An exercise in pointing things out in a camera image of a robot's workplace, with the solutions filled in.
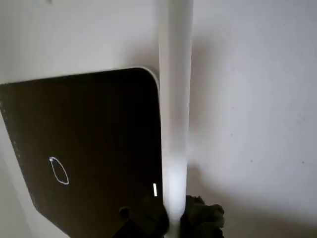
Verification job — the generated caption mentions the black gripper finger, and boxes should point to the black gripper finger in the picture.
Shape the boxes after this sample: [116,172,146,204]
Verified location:
[178,194,225,238]
[112,193,172,238]

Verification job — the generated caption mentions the white stylus pencil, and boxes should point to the white stylus pencil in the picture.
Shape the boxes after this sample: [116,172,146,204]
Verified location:
[157,0,193,238]

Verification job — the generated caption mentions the black screen silver tablet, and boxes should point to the black screen silver tablet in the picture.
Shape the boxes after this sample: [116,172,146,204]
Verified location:
[0,66,164,238]

